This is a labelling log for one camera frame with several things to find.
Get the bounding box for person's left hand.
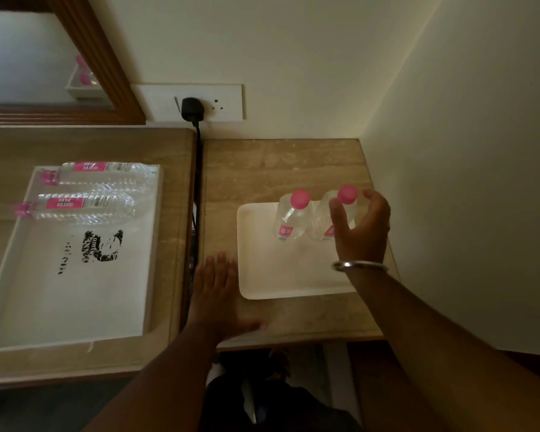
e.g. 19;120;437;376
185;252;268;344

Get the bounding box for person's right hand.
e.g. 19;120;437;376
328;189;391;267

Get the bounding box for clear pink-capped water bottle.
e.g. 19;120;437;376
40;161;156;192
307;184;366;242
13;192;138;224
273;190;313;242

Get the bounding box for person's left forearm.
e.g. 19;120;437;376
82;323;223;432

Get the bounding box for person's right forearm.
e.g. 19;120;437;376
346;266;540;432

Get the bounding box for silver metal bangle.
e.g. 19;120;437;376
331;260;389;273

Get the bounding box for small white tray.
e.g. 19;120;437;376
237;201;358;301

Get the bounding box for dark trousers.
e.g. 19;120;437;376
200;348;365;432

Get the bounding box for large white black-printed box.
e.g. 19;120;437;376
0;163;165;354

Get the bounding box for black power plug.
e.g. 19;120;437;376
181;97;206;125

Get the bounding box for wooden framed mirror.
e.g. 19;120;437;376
0;0;147;126

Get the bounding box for black power cable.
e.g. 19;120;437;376
191;122;203;236

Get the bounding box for white wall socket plate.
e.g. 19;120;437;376
130;83;245;123

